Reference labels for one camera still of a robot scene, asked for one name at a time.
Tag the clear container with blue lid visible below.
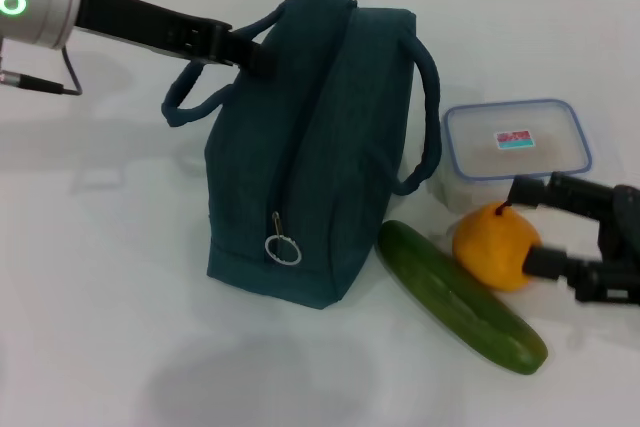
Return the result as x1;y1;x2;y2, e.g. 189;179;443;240
433;97;596;212

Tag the dark teal fabric lunch bag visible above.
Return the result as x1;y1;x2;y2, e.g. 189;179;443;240
160;0;444;310

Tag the black wrist cable with connector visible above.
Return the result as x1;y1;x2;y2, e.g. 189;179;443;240
0;44;84;97

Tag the orange yellow pear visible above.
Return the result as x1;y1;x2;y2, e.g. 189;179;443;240
451;200;544;294

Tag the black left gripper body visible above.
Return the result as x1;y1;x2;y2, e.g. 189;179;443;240
73;0;234;69

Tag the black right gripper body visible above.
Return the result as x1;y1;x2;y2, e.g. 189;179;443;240
574;184;640;308

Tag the green cucumber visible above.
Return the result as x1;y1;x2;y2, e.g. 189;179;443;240
375;219;550;376

